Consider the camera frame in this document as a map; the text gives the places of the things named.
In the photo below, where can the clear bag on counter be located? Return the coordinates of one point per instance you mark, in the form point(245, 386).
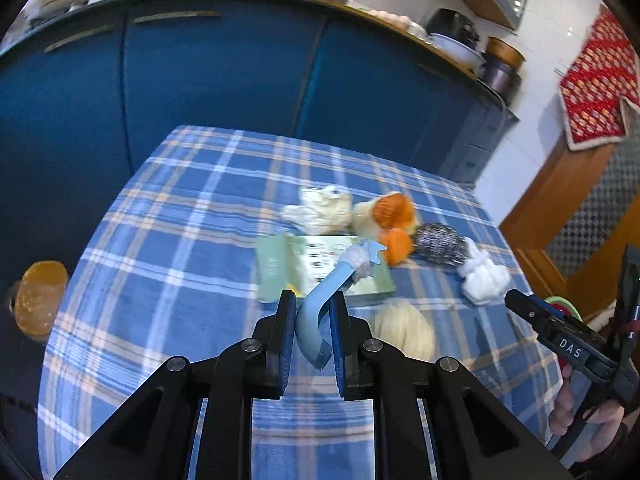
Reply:
point(417, 29)

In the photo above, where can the pile of eggs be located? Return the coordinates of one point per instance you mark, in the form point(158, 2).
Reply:
point(392, 16)

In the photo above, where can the steel wool scrubber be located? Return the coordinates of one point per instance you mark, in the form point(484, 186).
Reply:
point(440, 242)

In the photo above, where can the red quilted cloth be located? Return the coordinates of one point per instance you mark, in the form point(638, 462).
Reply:
point(600, 85)

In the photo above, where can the cream rectangular block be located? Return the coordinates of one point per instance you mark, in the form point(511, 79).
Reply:
point(364, 222)

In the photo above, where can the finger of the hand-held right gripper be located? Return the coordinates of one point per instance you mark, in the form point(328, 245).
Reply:
point(525, 307)

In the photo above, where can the white bowl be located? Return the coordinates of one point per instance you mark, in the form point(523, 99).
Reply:
point(457, 50)

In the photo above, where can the crumpled cream paper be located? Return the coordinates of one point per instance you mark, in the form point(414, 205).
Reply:
point(320, 207)

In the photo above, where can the person's right forearm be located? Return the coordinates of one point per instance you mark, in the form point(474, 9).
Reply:
point(622, 442)

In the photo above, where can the blue plaid tablecloth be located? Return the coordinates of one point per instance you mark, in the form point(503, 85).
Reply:
point(175, 260)

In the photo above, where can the blue kitchen base cabinet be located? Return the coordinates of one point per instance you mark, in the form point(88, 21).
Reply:
point(200, 85)

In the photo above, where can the green cardboard box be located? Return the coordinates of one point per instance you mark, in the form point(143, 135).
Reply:
point(300, 270)

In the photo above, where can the wooden door with patterned glass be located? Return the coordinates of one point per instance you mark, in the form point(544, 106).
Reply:
point(560, 195)

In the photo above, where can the black rice cooker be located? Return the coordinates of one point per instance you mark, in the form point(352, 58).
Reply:
point(452, 25)

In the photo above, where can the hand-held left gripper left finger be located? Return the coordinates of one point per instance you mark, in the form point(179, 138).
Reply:
point(287, 340)

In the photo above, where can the white sock ball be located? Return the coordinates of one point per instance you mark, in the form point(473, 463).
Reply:
point(482, 275)

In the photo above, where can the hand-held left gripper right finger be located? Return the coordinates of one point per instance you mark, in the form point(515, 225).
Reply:
point(340, 345)

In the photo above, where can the orange plastic bag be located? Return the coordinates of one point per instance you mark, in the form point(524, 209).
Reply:
point(395, 212)

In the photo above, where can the white paper ball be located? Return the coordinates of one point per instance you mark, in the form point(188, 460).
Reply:
point(405, 330)

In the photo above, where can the light blue plastic hook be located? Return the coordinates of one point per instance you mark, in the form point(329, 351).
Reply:
point(312, 320)

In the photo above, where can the person's right hand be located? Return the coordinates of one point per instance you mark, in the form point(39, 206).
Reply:
point(562, 410)

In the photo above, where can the brown inner pot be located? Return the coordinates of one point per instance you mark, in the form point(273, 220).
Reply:
point(505, 50)

